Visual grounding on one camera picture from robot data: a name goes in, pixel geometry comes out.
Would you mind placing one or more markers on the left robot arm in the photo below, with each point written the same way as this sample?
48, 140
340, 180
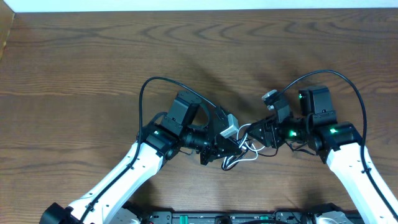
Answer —
157, 144

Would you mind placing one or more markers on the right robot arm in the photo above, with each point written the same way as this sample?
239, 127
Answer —
337, 144

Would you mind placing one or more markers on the cardboard panel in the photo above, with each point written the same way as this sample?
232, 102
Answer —
6, 20

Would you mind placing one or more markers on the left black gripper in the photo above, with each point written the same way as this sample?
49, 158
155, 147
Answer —
214, 150

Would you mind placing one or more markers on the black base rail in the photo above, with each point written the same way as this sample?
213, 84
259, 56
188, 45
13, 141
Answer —
326, 213

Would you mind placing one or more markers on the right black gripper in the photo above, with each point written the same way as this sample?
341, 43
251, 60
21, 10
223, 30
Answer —
270, 129

